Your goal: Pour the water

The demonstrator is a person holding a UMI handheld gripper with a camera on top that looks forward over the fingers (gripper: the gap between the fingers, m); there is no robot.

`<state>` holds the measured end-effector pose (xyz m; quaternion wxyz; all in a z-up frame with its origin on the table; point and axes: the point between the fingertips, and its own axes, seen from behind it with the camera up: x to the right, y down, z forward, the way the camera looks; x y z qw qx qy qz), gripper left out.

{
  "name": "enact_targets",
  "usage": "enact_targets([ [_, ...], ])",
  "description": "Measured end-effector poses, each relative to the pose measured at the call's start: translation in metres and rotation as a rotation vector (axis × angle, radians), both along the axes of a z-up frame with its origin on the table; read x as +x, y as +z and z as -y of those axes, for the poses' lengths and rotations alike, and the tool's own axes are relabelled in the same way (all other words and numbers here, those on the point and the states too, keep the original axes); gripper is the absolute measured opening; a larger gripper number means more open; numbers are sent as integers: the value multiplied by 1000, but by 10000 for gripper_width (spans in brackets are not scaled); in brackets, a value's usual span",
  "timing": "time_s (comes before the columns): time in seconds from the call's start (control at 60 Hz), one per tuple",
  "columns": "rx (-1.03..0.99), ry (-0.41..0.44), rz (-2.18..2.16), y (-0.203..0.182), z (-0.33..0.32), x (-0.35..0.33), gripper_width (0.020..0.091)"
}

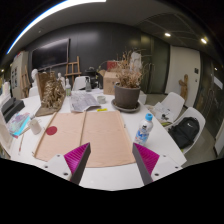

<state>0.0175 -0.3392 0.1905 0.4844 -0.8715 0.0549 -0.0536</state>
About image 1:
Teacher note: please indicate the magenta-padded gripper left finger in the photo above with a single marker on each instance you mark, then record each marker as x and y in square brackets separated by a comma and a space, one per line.
[75, 160]

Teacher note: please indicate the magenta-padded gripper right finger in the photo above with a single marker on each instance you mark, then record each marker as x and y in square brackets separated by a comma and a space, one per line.
[148, 160]

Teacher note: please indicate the white blue-capped drink bottle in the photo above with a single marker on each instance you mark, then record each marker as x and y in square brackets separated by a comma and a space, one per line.
[143, 131]

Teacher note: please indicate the flattened tan cardboard sheet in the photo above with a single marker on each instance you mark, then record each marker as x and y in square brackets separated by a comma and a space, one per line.
[100, 136]

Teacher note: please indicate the flat round red coaster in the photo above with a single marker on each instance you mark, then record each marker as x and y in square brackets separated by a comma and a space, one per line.
[51, 130]

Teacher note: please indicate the black backpack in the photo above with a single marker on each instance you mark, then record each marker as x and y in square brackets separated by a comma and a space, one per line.
[185, 131]

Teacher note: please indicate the pile of papers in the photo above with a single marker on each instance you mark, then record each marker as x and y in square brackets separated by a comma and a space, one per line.
[163, 111]

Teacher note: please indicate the white ceramic cup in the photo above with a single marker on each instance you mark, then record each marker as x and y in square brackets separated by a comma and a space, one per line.
[35, 127]

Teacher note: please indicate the thin wooden stick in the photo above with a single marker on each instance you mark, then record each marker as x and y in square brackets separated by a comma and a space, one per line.
[21, 145]

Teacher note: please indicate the yellow marker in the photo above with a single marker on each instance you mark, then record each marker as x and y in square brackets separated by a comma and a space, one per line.
[102, 109]

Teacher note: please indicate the printed newspaper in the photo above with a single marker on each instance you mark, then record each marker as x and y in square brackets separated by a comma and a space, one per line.
[81, 101]

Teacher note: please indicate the white plastic chair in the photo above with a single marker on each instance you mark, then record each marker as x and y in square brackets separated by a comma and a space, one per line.
[80, 83]
[33, 91]
[196, 112]
[174, 100]

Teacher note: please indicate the dried plant in grey pot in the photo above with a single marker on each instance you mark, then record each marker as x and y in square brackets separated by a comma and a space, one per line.
[126, 96]

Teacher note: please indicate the colourful holographic book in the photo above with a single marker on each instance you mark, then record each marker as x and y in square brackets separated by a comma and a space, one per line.
[18, 124]

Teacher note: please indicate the small green-labelled bottle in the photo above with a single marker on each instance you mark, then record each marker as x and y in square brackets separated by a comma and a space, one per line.
[68, 89]

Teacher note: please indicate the translucent white plastic box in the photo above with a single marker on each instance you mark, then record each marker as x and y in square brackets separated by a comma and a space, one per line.
[5, 133]

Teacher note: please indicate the grey spray bottle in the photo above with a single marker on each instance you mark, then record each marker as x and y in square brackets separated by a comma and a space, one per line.
[88, 86]

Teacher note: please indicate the large black box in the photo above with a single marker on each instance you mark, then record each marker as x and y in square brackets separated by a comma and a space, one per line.
[16, 111]

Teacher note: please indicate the wooden figure sculpture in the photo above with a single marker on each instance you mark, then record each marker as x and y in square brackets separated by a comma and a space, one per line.
[184, 86]

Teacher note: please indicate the wooden easel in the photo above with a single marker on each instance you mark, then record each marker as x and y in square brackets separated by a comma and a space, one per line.
[25, 81]
[72, 73]

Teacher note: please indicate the small black box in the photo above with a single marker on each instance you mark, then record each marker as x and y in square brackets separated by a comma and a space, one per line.
[8, 104]

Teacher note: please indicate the dark glass double door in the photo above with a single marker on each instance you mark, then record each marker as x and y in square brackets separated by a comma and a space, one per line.
[158, 66]

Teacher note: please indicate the white plaster statue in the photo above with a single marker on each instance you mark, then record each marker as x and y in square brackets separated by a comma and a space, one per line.
[135, 61]

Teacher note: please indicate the red box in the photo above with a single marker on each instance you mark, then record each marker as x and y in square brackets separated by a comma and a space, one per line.
[111, 65]

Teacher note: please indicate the white cabinet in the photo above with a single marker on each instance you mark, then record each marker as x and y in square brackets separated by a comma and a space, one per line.
[16, 73]

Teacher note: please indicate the recessed ceiling spotlights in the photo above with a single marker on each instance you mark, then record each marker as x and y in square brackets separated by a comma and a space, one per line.
[167, 34]

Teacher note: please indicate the small black wall switch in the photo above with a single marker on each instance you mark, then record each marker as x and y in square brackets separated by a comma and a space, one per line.
[197, 71]

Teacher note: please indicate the black wall-mounted screen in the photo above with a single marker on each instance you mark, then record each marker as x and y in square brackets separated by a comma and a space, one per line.
[50, 53]

